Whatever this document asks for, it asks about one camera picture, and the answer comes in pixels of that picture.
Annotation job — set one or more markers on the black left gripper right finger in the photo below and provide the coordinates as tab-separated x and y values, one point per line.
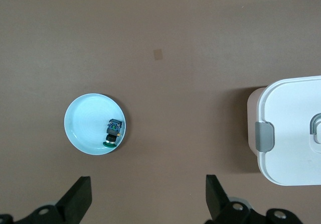
218	199

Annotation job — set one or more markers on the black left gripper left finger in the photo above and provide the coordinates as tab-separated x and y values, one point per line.
75	199

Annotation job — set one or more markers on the white lunch box grey clips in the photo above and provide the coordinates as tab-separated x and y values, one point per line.
288	133

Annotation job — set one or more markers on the light blue round plate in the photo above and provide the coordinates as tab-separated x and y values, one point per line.
87	123

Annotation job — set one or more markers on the small brown tape patch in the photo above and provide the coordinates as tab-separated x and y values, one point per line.
158	54

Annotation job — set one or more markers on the green push-button switch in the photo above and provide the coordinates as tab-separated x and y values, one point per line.
113	131

